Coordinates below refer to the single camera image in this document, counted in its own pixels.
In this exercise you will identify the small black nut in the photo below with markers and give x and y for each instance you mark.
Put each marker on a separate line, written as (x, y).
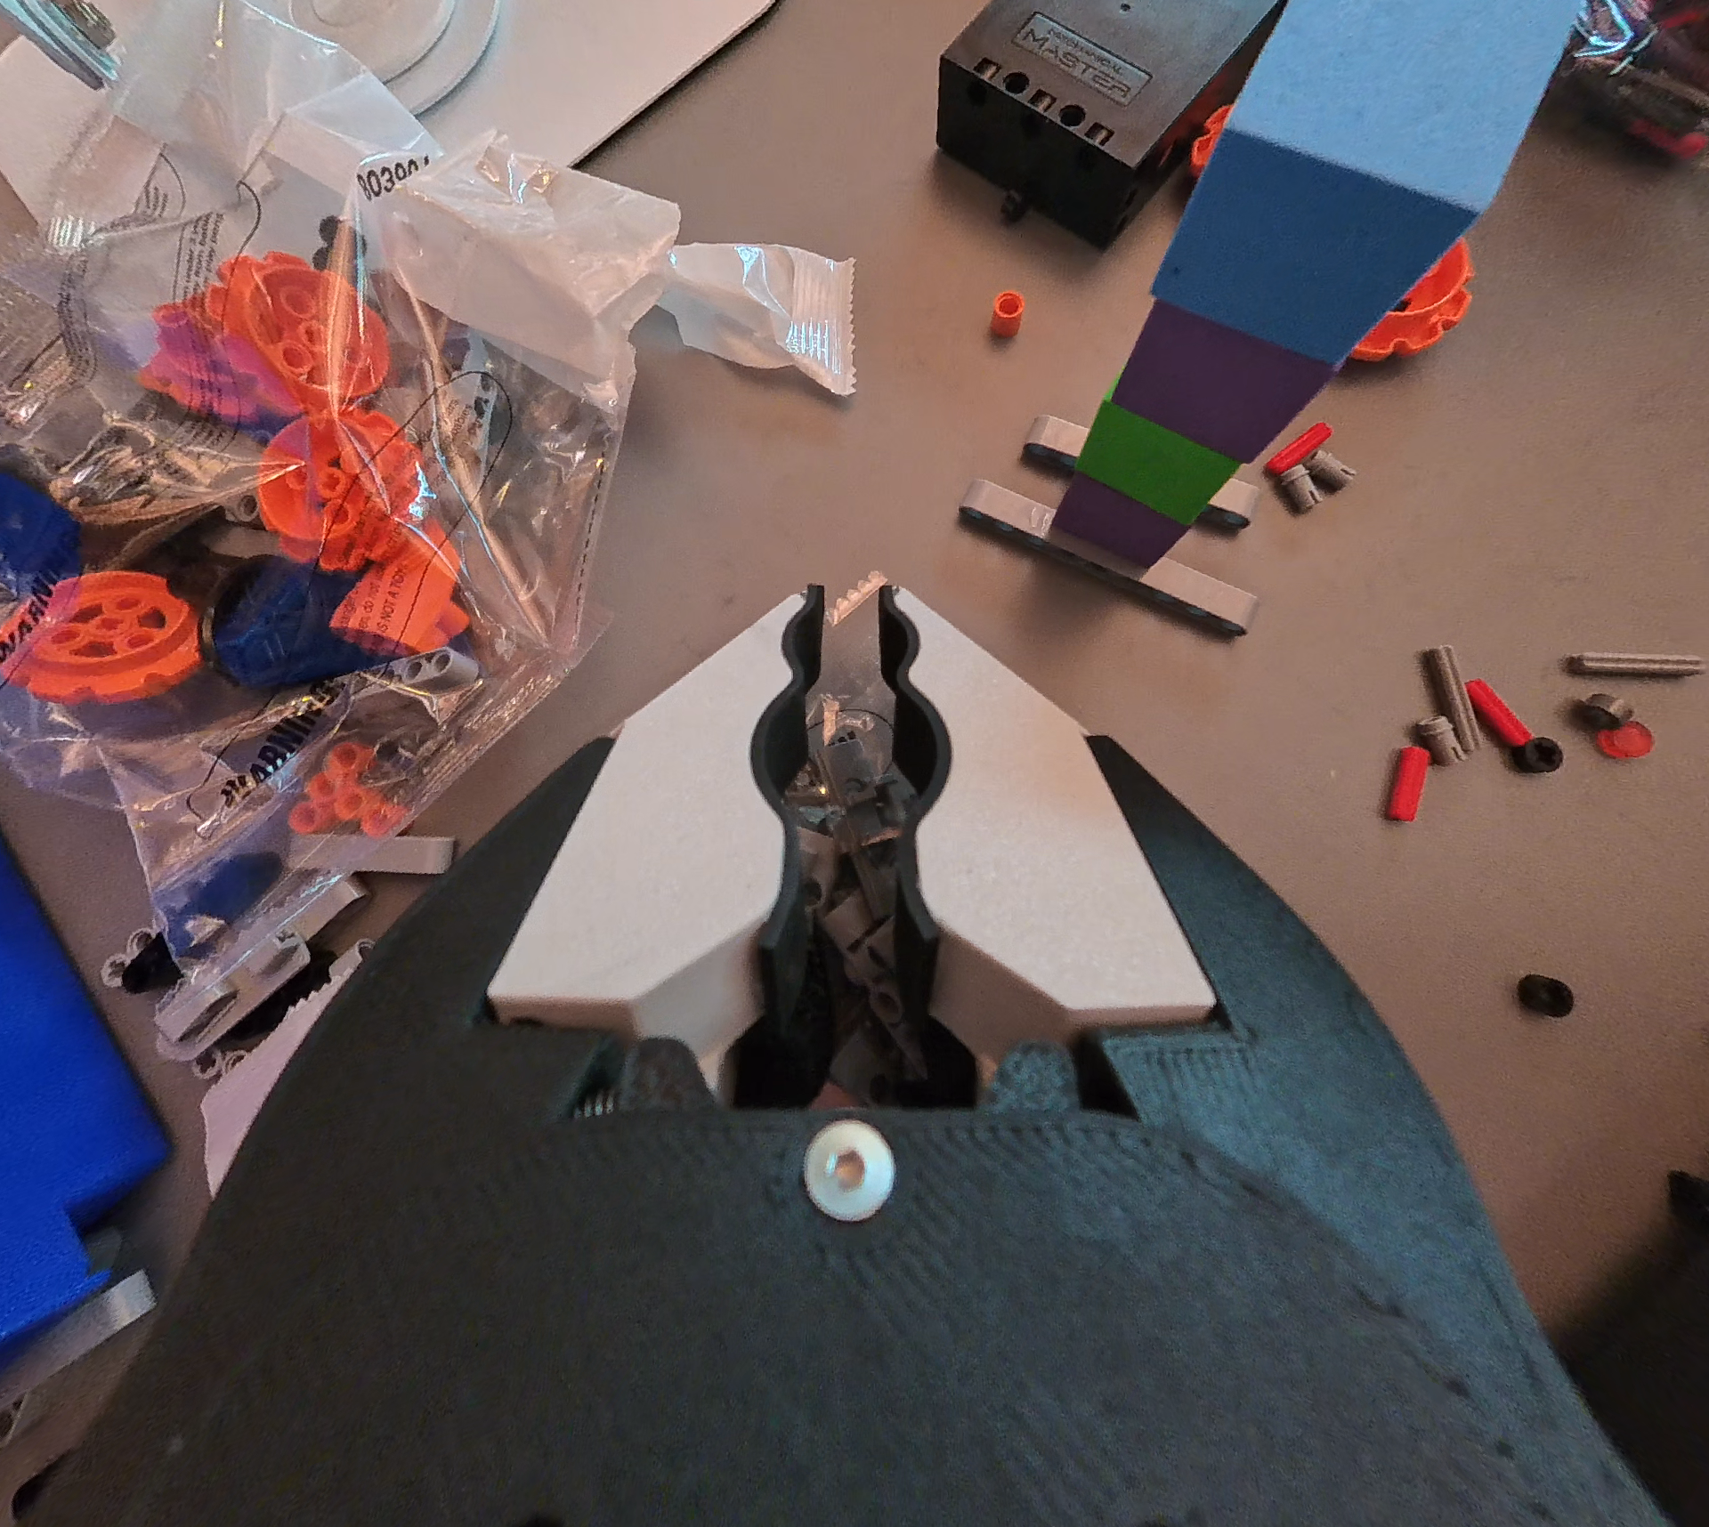
(1545, 995)

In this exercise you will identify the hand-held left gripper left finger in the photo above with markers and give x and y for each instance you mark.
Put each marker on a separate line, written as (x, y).
(640, 872)

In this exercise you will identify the green foam cube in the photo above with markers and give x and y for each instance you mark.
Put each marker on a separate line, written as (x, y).
(1162, 466)

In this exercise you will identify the red plastic pin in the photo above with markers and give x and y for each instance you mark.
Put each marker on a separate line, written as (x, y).
(1407, 781)
(1298, 449)
(1498, 713)

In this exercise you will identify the small black bush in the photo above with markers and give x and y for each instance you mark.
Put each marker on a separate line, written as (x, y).
(1541, 756)

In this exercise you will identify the small grey connector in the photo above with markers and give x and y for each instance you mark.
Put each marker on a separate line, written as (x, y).
(1302, 490)
(1337, 470)

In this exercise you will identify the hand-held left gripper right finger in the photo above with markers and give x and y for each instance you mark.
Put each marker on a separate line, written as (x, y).
(1062, 872)

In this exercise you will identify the clear bag of orange gears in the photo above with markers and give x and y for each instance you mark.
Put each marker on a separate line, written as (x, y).
(335, 486)

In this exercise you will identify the orange gear wheel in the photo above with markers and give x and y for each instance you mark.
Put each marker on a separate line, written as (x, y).
(1422, 305)

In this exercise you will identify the black perforated control box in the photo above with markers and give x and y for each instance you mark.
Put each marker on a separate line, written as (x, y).
(1068, 85)

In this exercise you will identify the red round stud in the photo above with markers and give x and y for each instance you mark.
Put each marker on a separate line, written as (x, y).
(1626, 738)

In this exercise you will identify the light grey flat beam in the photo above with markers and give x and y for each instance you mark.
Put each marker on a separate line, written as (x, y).
(415, 855)

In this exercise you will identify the grey ribbed pin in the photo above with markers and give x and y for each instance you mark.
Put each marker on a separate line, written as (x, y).
(1453, 695)

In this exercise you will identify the clear bag of grey parts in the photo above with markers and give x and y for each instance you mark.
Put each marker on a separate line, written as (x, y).
(854, 833)

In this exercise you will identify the small orange bush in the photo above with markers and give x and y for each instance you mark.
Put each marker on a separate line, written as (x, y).
(1008, 313)

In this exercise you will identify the small grey bush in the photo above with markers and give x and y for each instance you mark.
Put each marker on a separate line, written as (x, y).
(1440, 738)

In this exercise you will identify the white plastic pouch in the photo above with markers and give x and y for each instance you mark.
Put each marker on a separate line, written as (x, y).
(535, 231)

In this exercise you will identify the dark perforated panel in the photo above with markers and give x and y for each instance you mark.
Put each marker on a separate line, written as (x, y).
(1655, 1393)

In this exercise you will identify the purple foam cube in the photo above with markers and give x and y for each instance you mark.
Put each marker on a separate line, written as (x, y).
(1230, 379)
(1123, 519)

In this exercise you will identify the blue foam cube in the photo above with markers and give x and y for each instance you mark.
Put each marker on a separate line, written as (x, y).
(1337, 218)

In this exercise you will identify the grey axle rod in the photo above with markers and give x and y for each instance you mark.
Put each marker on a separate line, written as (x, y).
(1636, 662)

